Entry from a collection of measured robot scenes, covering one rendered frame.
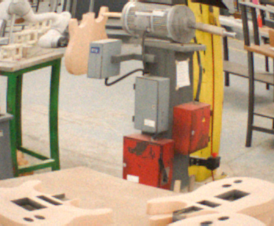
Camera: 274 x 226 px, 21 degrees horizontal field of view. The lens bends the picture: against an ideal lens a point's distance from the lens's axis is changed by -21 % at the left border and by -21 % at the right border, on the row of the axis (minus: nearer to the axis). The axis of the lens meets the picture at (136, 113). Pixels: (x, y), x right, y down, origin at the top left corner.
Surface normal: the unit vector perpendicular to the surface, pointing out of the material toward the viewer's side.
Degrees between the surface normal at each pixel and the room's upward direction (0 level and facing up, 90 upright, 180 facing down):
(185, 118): 90
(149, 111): 90
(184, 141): 90
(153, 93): 90
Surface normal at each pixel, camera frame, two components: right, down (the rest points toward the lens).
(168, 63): -0.61, 0.16
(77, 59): 0.79, 0.20
